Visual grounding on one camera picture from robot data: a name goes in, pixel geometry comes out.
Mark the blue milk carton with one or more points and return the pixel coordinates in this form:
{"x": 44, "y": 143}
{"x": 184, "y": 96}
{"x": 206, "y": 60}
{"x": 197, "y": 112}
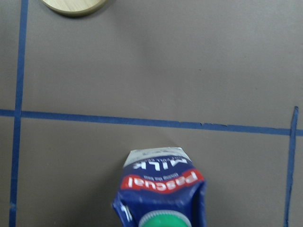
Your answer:
{"x": 160, "y": 187}

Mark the wooden mug tree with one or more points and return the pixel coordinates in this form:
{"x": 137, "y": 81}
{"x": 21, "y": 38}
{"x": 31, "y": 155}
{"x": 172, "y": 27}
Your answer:
{"x": 74, "y": 8}

